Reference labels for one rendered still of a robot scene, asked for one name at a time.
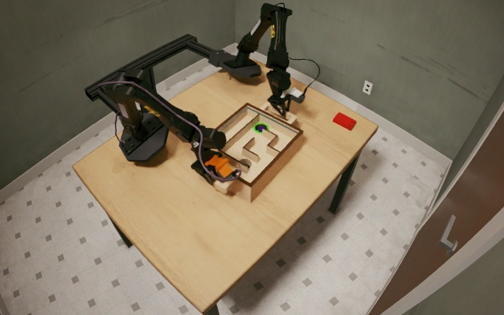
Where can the wooden maze board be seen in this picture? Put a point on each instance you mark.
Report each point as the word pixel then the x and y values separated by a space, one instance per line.
pixel 258 143

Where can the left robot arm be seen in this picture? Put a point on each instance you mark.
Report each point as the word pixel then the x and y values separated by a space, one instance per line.
pixel 276 58

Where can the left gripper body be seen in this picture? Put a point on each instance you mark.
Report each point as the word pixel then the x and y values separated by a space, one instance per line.
pixel 278 96

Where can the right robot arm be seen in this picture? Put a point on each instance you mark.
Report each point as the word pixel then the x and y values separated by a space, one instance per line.
pixel 125 95

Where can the red rectangular block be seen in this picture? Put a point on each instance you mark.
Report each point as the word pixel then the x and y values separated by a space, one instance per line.
pixel 344 121

